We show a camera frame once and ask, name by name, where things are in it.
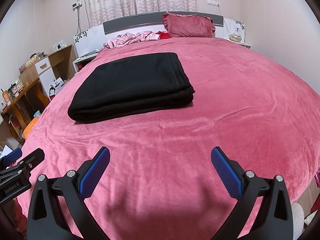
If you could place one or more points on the dark red ruffled pillow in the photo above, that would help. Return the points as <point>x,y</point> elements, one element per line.
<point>190,25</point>

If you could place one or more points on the right white nightstand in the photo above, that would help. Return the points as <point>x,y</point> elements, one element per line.
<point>244,44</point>

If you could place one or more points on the wooden desk with shelves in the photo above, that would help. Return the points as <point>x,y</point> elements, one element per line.
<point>32,98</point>

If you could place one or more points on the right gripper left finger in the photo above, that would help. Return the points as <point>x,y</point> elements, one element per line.
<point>46,219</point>

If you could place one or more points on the left white nightstand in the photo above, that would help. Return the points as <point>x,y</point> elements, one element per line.
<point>80,62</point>

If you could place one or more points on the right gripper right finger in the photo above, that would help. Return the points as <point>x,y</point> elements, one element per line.
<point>274,218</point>

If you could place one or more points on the white nightstand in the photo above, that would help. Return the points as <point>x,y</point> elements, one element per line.
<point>80,62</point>
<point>244,44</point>

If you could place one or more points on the grey white headboard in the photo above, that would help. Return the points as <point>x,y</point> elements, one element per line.
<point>93,39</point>

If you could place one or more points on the orange plastic stool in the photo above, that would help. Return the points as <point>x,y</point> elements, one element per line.
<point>29,127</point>

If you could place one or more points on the white drawer cabinet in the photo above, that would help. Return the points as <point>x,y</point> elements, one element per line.
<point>46,74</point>

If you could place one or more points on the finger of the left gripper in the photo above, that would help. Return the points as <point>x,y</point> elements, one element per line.
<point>28,163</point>
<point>11,158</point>

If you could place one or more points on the pink patterned pajamas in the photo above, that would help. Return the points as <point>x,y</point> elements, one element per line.
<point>130,38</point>

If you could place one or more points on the glass bedside lamp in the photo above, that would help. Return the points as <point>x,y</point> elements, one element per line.
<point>236,36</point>

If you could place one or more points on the white appliance cardboard box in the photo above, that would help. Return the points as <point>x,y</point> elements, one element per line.
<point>55,87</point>

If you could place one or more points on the red garment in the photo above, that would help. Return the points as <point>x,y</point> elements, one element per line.
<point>163,35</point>

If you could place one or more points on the black pants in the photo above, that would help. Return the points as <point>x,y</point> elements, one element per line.
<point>132,85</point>

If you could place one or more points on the white wall socket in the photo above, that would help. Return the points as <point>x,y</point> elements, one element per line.
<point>214,3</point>

